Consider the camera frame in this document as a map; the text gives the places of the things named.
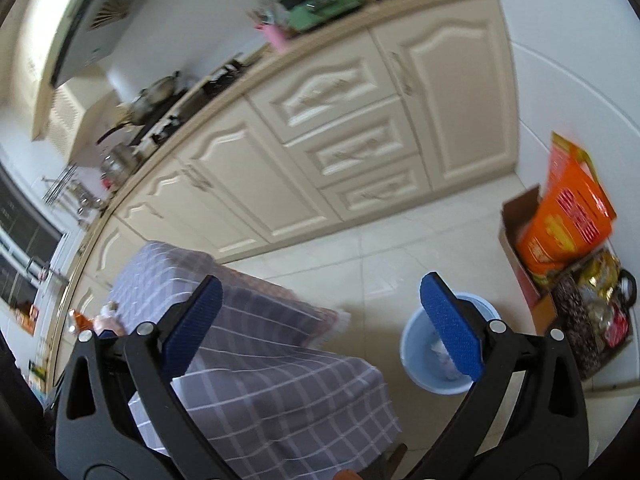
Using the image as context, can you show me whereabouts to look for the metal dish rack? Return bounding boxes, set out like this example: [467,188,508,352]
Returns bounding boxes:
[42,165,108,217]

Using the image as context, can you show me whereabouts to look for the clear orange snack wrapper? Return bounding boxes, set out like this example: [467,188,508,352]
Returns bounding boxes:
[70,309,97,335]

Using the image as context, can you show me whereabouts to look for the gold foil bag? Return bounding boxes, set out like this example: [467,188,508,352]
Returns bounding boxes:
[575,250,623,313]

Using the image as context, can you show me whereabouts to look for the jars and boxes on counter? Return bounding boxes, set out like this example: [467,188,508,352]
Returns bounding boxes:
[27,345,56,392]

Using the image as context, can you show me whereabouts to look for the light blue plastic bucket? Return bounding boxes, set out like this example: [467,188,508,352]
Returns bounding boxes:
[400,291,502,395]

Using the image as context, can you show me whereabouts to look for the steel faucet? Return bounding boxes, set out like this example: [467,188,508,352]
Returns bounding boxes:
[25,255,66,282]

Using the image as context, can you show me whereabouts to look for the brown cardboard box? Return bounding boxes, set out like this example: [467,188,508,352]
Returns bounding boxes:
[500,185,558,336]

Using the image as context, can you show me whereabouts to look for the orange printed bag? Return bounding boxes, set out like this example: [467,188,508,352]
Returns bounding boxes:
[517,132,617,286]

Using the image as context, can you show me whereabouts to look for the crumpled white paper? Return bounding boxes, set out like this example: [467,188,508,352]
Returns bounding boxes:
[427,337,465,382]

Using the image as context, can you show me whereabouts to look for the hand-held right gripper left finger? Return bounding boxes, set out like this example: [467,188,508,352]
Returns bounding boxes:
[55,275,236,480]

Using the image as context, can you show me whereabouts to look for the green countertop appliance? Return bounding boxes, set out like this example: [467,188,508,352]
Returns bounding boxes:
[277,0,366,33]

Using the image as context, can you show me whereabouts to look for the grey checked tablecloth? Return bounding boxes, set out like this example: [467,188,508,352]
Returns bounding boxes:
[107,241,403,480]

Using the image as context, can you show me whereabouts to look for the kitchen window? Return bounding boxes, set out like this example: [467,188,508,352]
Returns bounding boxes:
[0,170,66,306]

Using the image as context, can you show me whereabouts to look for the cream louvered wall cabinet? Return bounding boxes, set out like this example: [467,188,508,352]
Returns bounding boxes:
[31,85,86,161]

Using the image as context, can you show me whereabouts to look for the pink utensil holder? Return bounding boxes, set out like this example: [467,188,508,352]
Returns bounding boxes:
[255,20,292,53]

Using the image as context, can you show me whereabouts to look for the steel wok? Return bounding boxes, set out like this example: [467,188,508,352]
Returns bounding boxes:
[95,72,183,143]

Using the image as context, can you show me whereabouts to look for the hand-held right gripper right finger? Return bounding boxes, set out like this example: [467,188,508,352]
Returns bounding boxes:
[405,272,590,480]

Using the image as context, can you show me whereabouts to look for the black gas stove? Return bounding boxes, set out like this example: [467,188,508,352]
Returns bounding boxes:
[135,60,246,146]

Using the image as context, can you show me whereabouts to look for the silver range hood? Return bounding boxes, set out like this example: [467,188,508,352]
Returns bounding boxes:
[50,0,151,88]

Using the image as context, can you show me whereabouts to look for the steel pot with lid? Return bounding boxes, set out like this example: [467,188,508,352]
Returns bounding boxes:
[100,142,138,182]

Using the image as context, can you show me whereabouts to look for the dark speckled bag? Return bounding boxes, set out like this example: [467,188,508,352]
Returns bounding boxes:
[552,272,608,381]

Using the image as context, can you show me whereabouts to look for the cream kitchen cabinet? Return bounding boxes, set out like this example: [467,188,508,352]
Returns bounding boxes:
[50,0,523,391]

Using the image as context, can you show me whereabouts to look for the orange packets on sill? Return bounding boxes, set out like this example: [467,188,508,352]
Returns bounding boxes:
[15,302,41,335]

